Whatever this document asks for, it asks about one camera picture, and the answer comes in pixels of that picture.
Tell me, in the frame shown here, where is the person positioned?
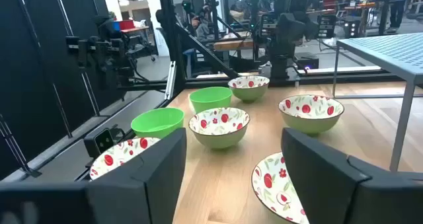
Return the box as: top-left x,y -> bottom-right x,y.
190,5 -> 215,43
389,0 -> 406,34

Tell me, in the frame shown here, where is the green plastic mini bowl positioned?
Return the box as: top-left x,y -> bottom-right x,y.
188,86 -> 233,114
130,107 -> 185,139

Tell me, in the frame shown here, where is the black background equipment rig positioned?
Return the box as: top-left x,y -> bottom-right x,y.
65,15 -> 139,86

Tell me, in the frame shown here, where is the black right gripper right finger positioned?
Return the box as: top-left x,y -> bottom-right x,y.
280,128 -> 423,224

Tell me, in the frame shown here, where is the red plastic box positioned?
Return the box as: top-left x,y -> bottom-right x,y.
118,19 -> 136,31

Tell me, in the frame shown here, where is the wooden workbench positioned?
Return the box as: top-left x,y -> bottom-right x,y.
213,38 -> 255,52

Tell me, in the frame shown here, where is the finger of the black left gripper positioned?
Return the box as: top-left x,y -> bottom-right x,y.
301,19 -> 320,40
278,12 -> 301,42

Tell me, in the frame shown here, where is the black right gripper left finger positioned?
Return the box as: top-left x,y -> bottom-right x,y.
0,128 -> 188,224

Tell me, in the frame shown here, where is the black computer tower with fans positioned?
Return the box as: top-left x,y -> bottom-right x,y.
342,17 -> 361,38

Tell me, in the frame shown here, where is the small black depth camera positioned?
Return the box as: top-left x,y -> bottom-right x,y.
83,126 -> 126,159

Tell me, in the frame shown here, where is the silver aluminium bracket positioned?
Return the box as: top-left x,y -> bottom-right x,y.
164,61 -> 177,101

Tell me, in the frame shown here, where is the grey perforated metal shelf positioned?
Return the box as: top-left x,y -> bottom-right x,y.
332,32 -> 423,172

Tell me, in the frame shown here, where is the floral ceramic mini bowl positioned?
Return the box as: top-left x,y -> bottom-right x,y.
250,151 -> 310,224
278,94 -> 345,135
188,106 -> 251,150
89,137 -> 162,181
227,75 -> 270,103

